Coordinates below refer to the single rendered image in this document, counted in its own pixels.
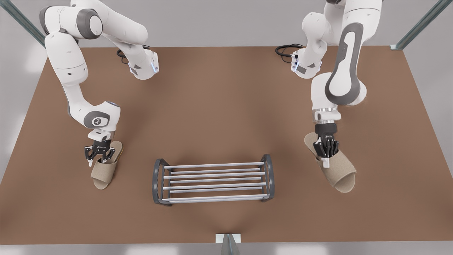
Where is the grey metal shoe rack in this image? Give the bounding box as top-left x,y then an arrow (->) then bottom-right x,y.
153,154 -> 275,206

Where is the silver frame post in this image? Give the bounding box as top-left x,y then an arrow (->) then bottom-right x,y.
390,0 -> 453,51
0,0 -> 47,48
216,233 -> 241,255

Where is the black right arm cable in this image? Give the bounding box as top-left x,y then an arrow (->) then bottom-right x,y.
117,45 -> 150,65

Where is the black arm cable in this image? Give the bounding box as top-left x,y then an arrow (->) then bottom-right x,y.
117,45 -> 150,65
275,44 -> 305,64

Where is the beige slipper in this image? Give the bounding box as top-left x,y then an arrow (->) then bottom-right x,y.
304,132 -> 356,193
91,141 -> 124,190

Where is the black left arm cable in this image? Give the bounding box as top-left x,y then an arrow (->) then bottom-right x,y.
275,44 -> 305,64

